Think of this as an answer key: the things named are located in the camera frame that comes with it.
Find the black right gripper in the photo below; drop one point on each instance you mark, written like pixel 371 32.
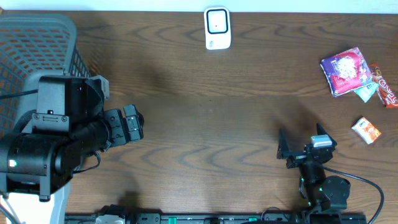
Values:
pixel 283 152

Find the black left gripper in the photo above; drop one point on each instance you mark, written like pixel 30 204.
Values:
pixel 116 127

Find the orange tissue pack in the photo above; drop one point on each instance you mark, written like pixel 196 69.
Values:
pixel 366 130

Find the teal snack packet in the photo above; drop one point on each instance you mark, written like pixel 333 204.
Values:
pixel 366 92

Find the red purple floral tissue pack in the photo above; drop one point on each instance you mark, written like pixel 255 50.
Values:
pixel 346 72

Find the orange brown snack bar wrapper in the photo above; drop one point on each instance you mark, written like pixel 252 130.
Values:
pixel 386 95

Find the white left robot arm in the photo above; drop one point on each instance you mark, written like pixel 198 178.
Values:
pixel 49 142

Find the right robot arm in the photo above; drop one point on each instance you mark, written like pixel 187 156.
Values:
pixel 325 194

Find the white barcode scanner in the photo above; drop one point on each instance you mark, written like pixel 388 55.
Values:
pixel 217 28

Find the grey plastic basket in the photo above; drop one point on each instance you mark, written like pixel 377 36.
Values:
pixel 33 45

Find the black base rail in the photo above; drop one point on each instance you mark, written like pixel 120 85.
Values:
pixel 118 214

